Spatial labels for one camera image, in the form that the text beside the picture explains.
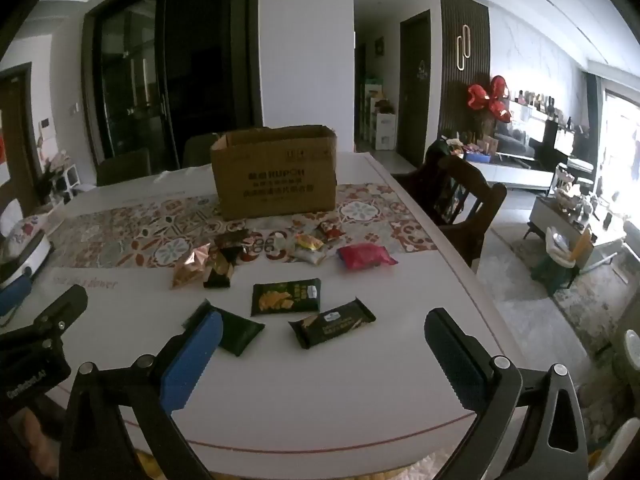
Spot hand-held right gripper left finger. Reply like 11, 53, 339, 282
59, 307, 225, 480

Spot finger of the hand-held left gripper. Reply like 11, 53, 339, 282
31, 285, 89, 341
0, 275, 35, 317

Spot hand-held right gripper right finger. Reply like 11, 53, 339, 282
424, 307, 590, 480

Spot dark green snack packet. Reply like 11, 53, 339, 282
181, 299, 266, 357

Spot small black snack packet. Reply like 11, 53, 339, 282
202, 255, 236, 290

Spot shiny pink gold packet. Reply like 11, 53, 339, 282
171, 242, 211, 290

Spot green chips packet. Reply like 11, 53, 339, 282
250, 279, 322, 317

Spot dark long biscuit packet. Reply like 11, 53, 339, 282
288, 297, 377, 350

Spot brown snack packet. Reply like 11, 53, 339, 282
215, 230, 256, 261

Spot white snack packet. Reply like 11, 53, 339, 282
290, 247, 328, 265

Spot yellow snack packet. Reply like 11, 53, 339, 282
294, 232, 326, 252

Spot small red snack packet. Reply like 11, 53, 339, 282
317, 220, 347, 241

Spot brown cardboard box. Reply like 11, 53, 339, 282
210, 125, 338, 222

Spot white kitchen appliance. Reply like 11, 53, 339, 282
0, 200, 53, 286

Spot patterned table runner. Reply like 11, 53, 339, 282
47, 180, 436, 272

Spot small white shelf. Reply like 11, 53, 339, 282
37, 150, 81, 206

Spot green stool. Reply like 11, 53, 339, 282
530, 250, 581, 296

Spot dark wooden high chair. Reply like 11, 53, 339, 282
392, 140, 508, 273

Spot dark green dining chair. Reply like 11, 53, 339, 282
96, 147, 152, 187
182, 132, 221, 168

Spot brown framed door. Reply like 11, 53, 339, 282
0, 62, 41, 201

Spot grey coffee table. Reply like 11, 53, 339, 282
525, 192, 626, 271

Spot white low cabinet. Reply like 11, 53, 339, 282
465, 155, 556, 193

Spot white storage box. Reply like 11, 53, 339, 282
375, 110, 398, 151

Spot red balloons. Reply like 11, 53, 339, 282
467, 75, 513, 123

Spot dark room door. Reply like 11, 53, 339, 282
400, 10, 432, 168

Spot black glass sliding door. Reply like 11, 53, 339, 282
82, 0, 263, 171

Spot dark slatted wall panel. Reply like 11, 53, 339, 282
439, 0, 491, 141

